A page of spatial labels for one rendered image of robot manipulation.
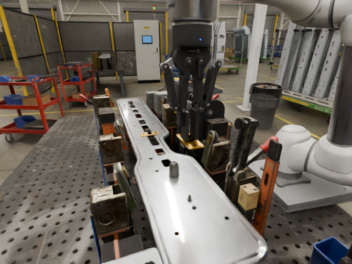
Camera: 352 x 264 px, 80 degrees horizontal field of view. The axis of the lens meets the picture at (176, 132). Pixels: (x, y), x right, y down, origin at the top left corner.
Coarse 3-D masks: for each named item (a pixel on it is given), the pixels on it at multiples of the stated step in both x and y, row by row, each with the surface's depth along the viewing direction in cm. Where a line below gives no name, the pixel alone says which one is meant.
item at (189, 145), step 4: (180, 136) 51; (192, 136) 49; (180, 140) 49; (192, 140) 48; (196, 140) 49; (184, 144) 47; (188, 144) 47; (192, 144) 47; (196, 144) 47; (200, 144) 47; (188, 148) 45; (192, 148) 45; (196, 148) 45
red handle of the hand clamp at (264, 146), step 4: (272, 136) 59; (268, 140) 59; (276, 140) 58; (264, 144) 59; (268, 144) 58; (260, 148) 59; (264, 148) 58; (256, 152) 59; (260, 152) 58; (264, 152) 59; (248, 156) 59; (252, 156) 58; (256, 156) 58; (248, 160) 58; (252, 160) 58; (248, 164) 58
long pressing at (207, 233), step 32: (128, 128) 104; (160, 128) 103; (160, 160) 76; (192, 160) 75; (160, 192) 60; (192, 192) 60; (160, 224) 49; (192, 224) 49; (224, 224) 49; (160, 256) 43; (192, 256) 42; (224, 256) 42; (256, 256) 42
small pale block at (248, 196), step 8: (248, 184) 53; (240, 192) 52; (248, 192) 50; (256, 192) 50; (240, 200) 53; (248, 200) 50; (256, 200) 51; (240, 208) 54; (248, 208) 52; (248, 216) 53
